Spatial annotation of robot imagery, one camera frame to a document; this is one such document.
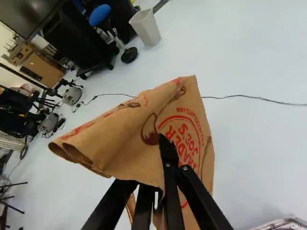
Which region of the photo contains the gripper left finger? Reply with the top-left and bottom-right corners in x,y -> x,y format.
81,178 -> 156,230

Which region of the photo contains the white electronics box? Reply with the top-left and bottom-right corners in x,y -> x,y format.
62,87 -> 83,105

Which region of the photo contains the blue office chair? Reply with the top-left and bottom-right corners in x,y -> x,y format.
76,4 -> 139,81

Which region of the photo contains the black cabinet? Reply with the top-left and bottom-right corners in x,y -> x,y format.
42,0 -> 120,70

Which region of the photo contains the grey electronics box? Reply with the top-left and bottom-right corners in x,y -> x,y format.
37,112 -> 59,132

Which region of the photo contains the brown cardboard box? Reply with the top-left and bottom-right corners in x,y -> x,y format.
9,45 -> 66,88

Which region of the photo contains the brown paper grocery bag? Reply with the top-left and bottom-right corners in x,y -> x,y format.
47,74 -> 215,230

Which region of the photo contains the thin black floor cable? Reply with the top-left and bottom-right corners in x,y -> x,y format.
71,93 -> 307,113

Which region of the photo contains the white waste bin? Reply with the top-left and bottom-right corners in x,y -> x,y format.
129,8 -> 162,46

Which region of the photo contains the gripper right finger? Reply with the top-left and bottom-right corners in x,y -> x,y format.
158,133 -> 235,230

